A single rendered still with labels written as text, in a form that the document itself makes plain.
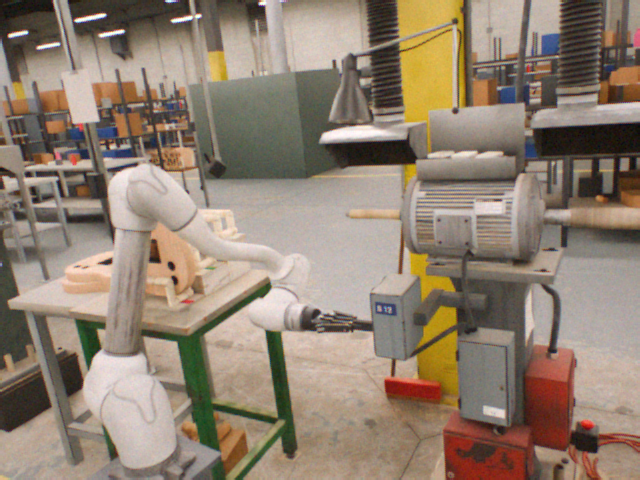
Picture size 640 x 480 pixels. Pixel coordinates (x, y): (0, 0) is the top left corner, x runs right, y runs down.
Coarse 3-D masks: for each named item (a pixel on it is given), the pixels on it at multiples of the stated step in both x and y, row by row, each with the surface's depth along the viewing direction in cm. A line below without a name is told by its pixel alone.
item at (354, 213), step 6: (354, 210) 184; (360, 210) 183; (366, 210) 182; (372, 210) 181; (378, 210) 180; (384, 210) 179; (390, 210) 178; (396, 210) 177; (354, 216) 184; (360, 216) 183; (366, 216) 182; (372, 216) 181; (378, 216) 180; (384, 216) 179; (390, 216) 178; (396, 216) 177
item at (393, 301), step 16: (384, 288) 152; (400, 288) 151; (416, 288) 157; (384, 304) 150; (400, 304) 147; (416, 304) 157; (384, 320) 151; (400, 320) 149; (384, 336) 153; (400, 336) 150; (416, 336) 158; (384, 352) 155; (400, 352) 152; (416, 352) 164
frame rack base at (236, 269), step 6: (240, 234) 234; (228, 240) 227; (234, 240) 229; (240, 240) 232; (246, 240) 236; (198, 252) 232; (204, 258) 231; (228, 264) 226; (234, 264) 230; (240, 264) 233; (246, 264) 237; (234, 270) 230; (240, 270) 233; (246, 270) 237; (234, 276) 230; (240, 276) 233
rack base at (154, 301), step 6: (150, 294) 221; (198, 294) 215; (150, 300) 215; (156, 300) 214; (162, 300) 213; (198, 300) 212; (144, 306) 212; (150, 306) 210; (156, 306) 208; (162, 306) 207; (168, 306) 206; (174, 306) 205; (180, 306) 205; (186, 306) 206
